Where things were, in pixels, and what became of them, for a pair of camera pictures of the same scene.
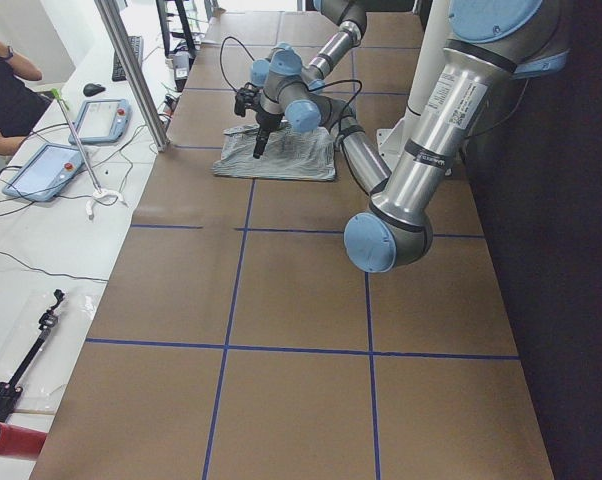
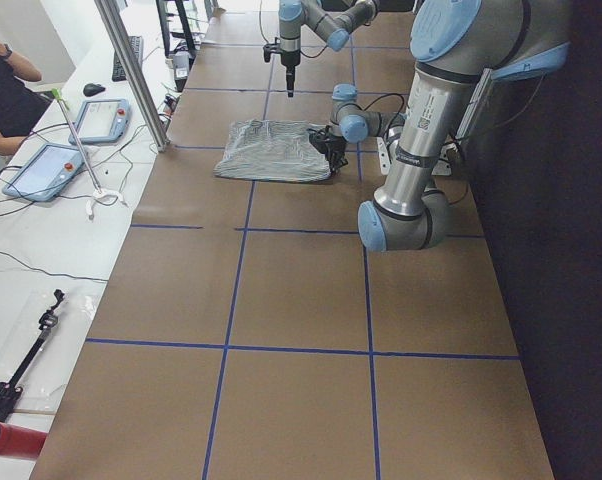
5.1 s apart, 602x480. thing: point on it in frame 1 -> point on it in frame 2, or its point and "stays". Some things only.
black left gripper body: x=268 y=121 -> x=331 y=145
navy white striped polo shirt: x=285 y=154 stays
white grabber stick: x=98 y=192 stays
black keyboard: x=118 y=72 stays
